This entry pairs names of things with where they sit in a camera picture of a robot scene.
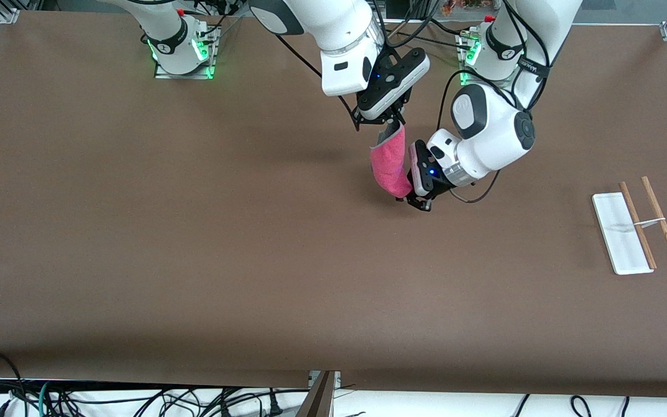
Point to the white rack base tray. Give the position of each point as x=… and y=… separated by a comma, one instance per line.
x=620, y=231

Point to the orange patterned object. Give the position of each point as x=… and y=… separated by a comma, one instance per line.
x=455, y=6

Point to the pink and grey towel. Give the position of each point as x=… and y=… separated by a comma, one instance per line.
x=388, y=165

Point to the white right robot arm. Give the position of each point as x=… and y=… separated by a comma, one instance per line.
x=322, y=23

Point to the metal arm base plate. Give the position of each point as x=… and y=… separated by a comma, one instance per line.
x=468, y=81
x=162, y=74

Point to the dark support beam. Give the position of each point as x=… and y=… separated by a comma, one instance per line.
x=317, y=399

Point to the black power plug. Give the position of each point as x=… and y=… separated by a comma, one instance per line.
x=275, y=408

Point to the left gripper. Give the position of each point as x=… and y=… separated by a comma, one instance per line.
x=439, y=189

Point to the silver table edge bracket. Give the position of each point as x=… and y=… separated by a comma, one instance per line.
x=337, y=379

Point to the small metal rack bracket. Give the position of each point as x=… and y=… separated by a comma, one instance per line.
x=652, y=222

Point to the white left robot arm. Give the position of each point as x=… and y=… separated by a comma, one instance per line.
x=495, y=133

